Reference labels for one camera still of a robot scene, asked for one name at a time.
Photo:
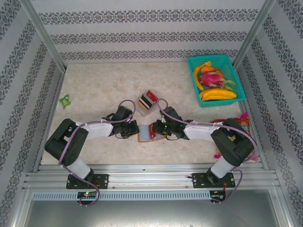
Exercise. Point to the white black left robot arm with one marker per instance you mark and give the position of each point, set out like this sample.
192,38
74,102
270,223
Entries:
99,132

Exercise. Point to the orange toy fruit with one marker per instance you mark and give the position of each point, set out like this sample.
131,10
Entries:
207,68

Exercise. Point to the colourful fruit candy bag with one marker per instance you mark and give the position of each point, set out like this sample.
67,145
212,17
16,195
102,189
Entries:
245,124

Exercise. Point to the plain red credit card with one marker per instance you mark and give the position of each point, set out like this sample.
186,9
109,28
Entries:
151,133

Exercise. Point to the green candy wrapper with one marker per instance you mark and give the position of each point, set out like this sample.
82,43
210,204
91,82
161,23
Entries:
65,101

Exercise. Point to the small yellow toy fruit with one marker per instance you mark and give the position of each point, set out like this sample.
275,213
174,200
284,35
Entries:
208,63

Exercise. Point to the aluminium frame post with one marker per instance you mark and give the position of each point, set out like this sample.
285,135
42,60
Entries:
252,35
45,35

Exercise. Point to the aluminium side rail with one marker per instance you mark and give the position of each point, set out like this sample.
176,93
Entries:
252,116
59,87

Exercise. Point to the pink dragon fruit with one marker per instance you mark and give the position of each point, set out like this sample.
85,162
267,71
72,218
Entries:
209,79

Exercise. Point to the beige credit card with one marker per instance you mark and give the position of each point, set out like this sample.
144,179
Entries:
143,105

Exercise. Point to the single curved yellow banana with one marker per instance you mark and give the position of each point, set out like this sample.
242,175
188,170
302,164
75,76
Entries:
196,75

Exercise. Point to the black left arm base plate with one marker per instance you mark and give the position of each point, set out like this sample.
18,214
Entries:
103,180

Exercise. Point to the yellow banana bunch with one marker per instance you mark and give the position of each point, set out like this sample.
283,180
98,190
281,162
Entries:
217,94

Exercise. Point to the teal plastic basket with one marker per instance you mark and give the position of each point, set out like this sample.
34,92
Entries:
236,71

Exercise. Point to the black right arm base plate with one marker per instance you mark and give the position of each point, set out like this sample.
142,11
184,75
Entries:
197,180

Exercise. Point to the orange card holder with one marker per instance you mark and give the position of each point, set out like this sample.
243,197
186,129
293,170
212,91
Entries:
143,132

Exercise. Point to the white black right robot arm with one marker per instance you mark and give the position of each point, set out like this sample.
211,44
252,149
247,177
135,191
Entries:
201,132

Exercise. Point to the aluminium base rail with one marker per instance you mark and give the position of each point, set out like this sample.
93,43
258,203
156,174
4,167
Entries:
146,179

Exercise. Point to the clear plastic card box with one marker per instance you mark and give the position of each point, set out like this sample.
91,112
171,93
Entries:
147,113

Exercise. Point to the black credit card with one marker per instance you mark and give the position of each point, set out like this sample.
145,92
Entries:
145,100

